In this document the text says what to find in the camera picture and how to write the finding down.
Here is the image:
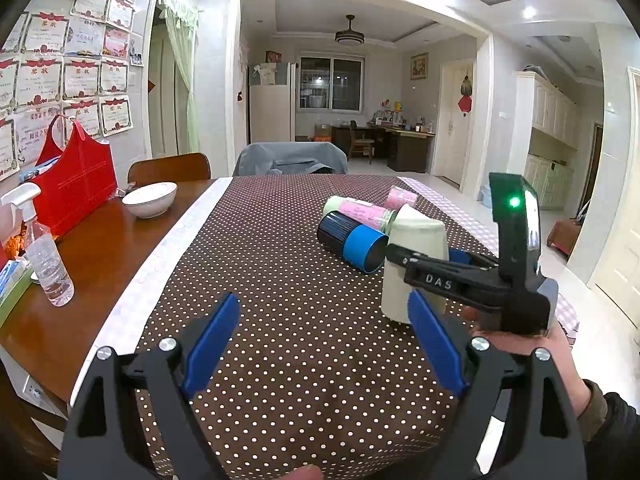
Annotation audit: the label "person's right forearm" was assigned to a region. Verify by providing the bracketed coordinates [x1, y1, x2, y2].
[580, 380, 640, 480]

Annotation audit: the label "pink checked tablecloth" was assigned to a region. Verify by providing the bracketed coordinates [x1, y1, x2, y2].
[397, 176, 581, 346]

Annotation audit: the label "grey covered chair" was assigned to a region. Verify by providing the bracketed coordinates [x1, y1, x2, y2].
[233, 142, 349, 177]

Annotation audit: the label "pale green cup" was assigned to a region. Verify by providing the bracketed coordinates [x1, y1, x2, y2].
[381, 204, 449, 323]

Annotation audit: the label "group of wall certificates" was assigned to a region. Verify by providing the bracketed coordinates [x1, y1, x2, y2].
[0, 0, 143, 181]

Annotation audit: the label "window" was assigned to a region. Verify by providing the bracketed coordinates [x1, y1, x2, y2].
[299, 51, 366, 112]

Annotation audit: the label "brown polka dot tablecloth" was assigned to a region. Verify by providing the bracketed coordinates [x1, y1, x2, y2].
[135, 175, 501, 480]

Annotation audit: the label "tissue box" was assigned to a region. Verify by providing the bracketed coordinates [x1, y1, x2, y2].
[0, 255, 33, 328]

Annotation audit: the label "pink cup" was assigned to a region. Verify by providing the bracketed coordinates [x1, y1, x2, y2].
[382, 186, 418, 211]

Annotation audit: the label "dark wooden desk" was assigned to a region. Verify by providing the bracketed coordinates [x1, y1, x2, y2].
[331, 122, 436, 172]

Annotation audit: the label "person's left hand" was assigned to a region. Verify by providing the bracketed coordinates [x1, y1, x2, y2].
[265, 464, 326, 480]

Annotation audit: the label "brown wooden chair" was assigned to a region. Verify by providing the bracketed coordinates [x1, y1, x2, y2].
[127, 152, 212, 184]

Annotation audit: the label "white cabinets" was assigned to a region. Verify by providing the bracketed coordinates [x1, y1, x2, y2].
[515, 71, 581, 211]

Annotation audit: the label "red bag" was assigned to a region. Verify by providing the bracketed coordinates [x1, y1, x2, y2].
[31, 114, 118, 241]

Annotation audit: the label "wooden desk chair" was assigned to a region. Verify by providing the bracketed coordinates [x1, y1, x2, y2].
[348, 121, 375, 165]

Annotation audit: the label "green and pink bottle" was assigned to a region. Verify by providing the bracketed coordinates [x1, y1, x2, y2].
[322, 196, 398, 235]

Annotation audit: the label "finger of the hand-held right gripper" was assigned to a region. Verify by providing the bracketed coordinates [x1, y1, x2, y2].
[404, 256, 503, 312]
[385, 243, 501, 281]

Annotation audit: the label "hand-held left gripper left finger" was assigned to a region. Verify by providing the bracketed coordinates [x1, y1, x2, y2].
[57, 292, 241, 480]

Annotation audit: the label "white bowl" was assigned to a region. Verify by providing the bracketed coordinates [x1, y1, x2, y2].
[122, 182, 178, 219]

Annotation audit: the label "clear spray bottle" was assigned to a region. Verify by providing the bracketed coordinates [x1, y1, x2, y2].
[1, 182, 75, 307]

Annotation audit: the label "red door ornament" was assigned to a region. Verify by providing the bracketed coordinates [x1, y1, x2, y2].
[457, 75, 475, 118]

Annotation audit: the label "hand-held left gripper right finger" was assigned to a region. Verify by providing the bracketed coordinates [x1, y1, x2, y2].
[407, 290, 588, 480]

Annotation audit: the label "white refrigerator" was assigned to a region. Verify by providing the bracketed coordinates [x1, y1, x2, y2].
[248, 62, 297, 143]

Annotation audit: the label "ceiling lamp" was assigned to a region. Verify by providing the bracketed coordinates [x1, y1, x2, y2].
[334, 15, 365, 47]

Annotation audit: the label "blue and black cup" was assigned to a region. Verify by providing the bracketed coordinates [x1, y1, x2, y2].
[316, 211, 390, 275]

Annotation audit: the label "person's right hand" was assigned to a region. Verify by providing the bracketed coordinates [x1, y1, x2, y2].
[462, 305, 593, 421]

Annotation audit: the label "pale green curtain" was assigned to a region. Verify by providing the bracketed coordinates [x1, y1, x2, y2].
[157, 0, 201, 156]

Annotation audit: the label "white door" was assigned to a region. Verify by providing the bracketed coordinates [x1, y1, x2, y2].
[432, 59, 475, 186]

